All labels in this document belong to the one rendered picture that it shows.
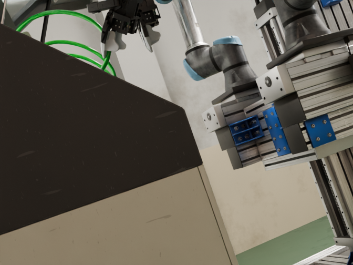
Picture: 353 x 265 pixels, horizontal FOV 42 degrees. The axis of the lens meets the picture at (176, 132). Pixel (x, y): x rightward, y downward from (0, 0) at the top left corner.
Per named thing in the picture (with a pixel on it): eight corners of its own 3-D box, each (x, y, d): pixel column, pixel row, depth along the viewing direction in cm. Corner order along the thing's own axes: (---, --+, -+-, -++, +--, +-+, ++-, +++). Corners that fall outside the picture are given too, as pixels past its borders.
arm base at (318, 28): (314, 49, 159) (304, 22, 160) (342, 32, 145) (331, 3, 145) (279, 59, 153) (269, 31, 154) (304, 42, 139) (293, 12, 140)
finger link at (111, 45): (112, 63, 140) (121, 34, 137) (96, 57, 141) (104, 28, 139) (117, 63, 143) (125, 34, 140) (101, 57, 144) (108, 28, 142)
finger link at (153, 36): (165, 45, 159) (156, 21, 159) (149, 50, 157) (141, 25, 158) (164, 48, 162) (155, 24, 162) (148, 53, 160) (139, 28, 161)
